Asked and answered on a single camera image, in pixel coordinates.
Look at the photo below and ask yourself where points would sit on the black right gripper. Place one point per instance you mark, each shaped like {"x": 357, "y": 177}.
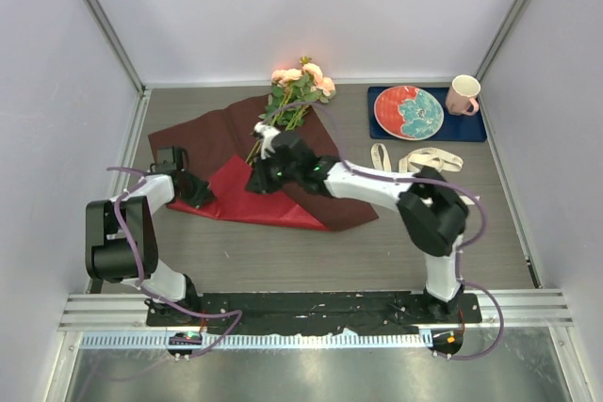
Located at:
{"x": 259, "y": 183}

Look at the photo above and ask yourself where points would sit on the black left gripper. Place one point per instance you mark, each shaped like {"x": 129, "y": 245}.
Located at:
{"x": 203, "y": 196}

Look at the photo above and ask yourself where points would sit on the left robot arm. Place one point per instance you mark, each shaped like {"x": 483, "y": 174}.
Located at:
{"x": 121, "y": 246}

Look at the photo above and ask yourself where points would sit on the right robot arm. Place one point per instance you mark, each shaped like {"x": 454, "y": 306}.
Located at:
{"x": 431, "y": 211}

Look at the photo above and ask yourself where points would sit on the red and teal plate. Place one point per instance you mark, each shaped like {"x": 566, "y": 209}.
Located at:
{"x": 408, "y": 113}

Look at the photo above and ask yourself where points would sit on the cream ribbon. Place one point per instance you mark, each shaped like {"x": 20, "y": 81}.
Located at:
{"x": 417, "y": 159}

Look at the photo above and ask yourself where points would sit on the blue tray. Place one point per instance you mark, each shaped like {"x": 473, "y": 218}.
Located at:
{"x": 454, "y": 128}

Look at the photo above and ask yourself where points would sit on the pink mug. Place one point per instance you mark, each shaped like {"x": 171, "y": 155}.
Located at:
{"x": 462, "y": 96}

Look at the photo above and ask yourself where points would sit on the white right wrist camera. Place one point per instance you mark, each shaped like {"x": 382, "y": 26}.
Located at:
{"x": 265, "y": 134}

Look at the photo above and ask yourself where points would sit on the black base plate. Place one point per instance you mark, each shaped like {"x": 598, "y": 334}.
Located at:
{"x": 318, "y": 314}

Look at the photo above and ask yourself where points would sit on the aluminium front rail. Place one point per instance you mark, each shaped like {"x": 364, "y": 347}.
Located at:
{"x": 107, "y": 321}

